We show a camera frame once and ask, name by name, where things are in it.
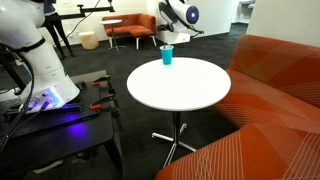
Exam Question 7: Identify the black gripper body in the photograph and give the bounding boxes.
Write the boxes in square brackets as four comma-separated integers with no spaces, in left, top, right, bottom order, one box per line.
[158,21,178,34]

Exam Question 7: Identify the blue plastic cup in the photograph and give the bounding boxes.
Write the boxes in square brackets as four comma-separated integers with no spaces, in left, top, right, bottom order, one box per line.
[159,44,175,66]

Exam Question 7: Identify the small orange background sofa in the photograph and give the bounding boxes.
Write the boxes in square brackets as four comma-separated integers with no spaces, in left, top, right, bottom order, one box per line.
[101,12,158,51]

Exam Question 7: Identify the small round white side table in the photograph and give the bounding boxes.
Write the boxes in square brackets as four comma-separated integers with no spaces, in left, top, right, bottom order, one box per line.
[98,18,127,52]

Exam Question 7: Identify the cream round pouf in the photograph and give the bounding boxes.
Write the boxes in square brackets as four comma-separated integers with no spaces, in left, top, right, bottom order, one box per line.
[78,30,100,51]

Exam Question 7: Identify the person in black trousers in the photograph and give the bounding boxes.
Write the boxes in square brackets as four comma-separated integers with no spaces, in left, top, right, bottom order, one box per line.
[42,0,77,61]

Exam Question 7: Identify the chrome table base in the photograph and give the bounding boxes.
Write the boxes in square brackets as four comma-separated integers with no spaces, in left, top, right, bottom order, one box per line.
[151,111,198,168]

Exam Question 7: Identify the orange patterned corner sofa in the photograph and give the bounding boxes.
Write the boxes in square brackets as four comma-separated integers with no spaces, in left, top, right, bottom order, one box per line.
[154,34,320,180]

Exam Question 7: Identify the black robot cart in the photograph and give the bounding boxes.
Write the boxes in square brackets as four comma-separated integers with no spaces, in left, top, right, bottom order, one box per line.
[0,69,126,180]

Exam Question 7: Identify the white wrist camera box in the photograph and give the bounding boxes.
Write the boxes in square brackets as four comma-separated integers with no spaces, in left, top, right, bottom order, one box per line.
[155,30,192,45]

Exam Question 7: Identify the black camera mounting bar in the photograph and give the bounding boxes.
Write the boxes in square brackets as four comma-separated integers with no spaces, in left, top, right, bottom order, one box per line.
[54,0,116,21]

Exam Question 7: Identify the black wall cable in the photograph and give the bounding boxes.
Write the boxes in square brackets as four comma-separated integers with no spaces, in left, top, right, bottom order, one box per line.
[67,0,102,38]

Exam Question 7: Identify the orange handled black clamp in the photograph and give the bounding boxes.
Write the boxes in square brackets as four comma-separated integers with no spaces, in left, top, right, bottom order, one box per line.
[90,75,112,87]
[89,93,117,111]

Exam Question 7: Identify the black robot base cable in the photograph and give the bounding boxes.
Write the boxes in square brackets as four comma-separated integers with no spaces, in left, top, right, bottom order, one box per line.
[0,41,37,153]

